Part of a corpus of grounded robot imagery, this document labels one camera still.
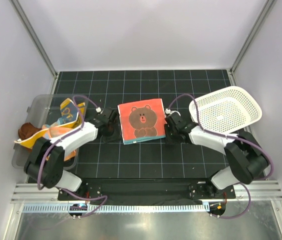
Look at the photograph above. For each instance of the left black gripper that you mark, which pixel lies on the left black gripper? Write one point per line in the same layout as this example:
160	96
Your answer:
116	136

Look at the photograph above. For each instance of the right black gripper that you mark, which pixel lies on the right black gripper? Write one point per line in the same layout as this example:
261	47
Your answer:
169	140

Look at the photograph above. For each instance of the brown bear towel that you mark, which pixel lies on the brown bear towel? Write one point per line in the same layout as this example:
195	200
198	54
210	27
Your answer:
142	120

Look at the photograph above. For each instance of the orange polka dot towel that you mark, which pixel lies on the orange polka dot towel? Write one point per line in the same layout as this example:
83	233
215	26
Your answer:
56	131

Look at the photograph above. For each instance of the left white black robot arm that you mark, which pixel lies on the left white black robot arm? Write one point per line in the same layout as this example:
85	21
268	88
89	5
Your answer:
45	163

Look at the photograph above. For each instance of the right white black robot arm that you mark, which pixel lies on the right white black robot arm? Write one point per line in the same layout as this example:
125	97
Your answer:
246	159

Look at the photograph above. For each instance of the black grid mat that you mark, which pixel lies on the black grid mat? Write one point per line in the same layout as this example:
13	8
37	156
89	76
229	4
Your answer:
151	159

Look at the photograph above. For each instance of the yellow blue patterned towel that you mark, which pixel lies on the yellow blue patterned towel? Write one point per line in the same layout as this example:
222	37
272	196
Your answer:
69	118

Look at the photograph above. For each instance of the white perforated plastic basket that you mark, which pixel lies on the white perforated plastic basket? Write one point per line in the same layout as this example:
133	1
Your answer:
226	110

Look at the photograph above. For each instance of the dark brown towel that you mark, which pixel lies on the dark brown towel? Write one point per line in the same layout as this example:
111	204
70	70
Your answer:
27	130

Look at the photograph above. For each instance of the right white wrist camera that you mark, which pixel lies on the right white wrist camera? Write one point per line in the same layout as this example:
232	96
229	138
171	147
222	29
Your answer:
169	112

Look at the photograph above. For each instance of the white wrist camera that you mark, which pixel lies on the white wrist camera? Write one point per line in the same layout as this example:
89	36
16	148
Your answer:
169	112
99	110

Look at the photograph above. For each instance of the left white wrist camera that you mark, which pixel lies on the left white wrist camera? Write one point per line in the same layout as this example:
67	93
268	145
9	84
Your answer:
99	110

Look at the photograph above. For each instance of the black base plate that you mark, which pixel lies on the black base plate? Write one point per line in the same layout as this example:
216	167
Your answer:
153	191

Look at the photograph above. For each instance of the slotted cable duct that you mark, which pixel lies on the slotted cable duct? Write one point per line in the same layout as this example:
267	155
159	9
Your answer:
73	208

